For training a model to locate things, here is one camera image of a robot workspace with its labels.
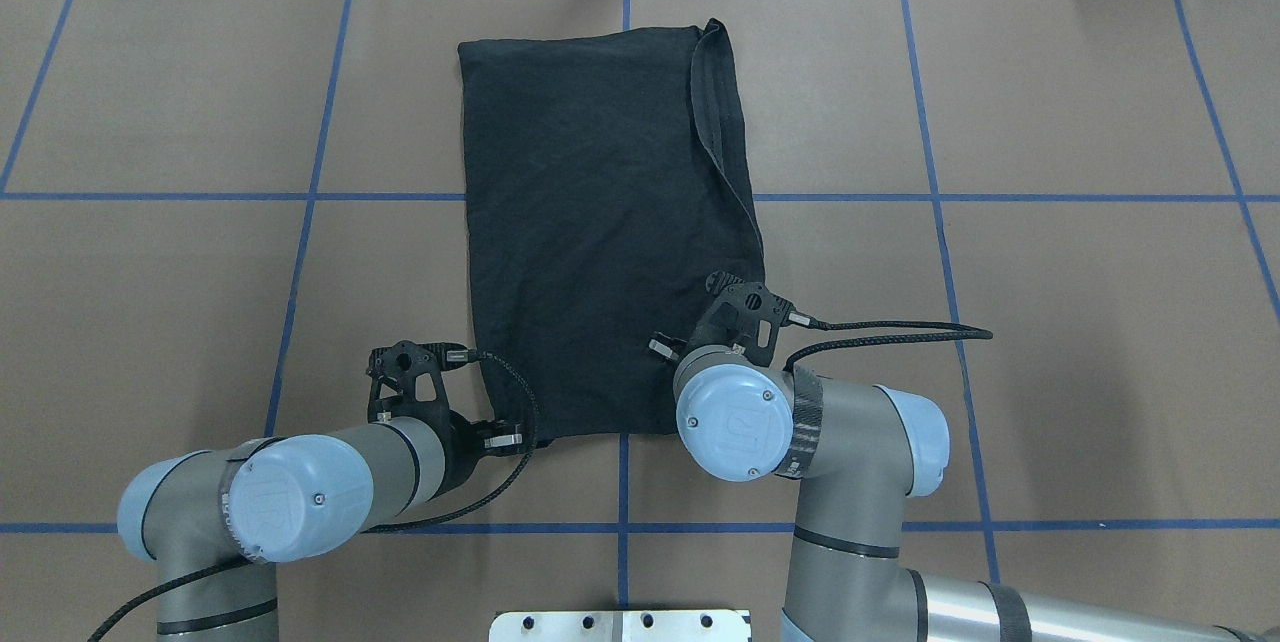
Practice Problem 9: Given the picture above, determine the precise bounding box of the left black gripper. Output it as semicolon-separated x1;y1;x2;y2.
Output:
440;411;549;489

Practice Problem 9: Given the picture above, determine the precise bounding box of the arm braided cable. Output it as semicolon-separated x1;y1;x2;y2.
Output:
783;318;995;373
88;350;541;642

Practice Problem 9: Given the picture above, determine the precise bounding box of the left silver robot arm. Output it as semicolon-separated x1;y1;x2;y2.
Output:
92;409;540;641

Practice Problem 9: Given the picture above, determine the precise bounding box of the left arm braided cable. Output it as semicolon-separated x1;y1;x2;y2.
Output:
88;350;541;642

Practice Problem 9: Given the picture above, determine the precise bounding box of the white camera mast pedestal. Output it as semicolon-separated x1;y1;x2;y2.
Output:
488;607;753;641

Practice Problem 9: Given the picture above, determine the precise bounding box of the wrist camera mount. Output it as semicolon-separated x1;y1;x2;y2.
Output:
648;270;826;367
365;340;477;423

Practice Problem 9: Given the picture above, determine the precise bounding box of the black graphic t-shirt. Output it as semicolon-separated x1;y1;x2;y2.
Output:
457;19;765;442

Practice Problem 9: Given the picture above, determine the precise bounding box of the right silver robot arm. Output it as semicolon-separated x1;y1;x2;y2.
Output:
673;345;1258;641

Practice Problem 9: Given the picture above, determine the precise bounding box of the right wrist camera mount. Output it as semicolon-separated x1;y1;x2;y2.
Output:
648;270;826;367

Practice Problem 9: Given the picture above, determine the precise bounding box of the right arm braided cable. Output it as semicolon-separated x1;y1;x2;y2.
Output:
783;318;995;373

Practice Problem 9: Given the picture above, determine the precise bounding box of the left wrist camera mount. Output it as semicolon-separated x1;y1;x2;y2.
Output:
365;340;477;423

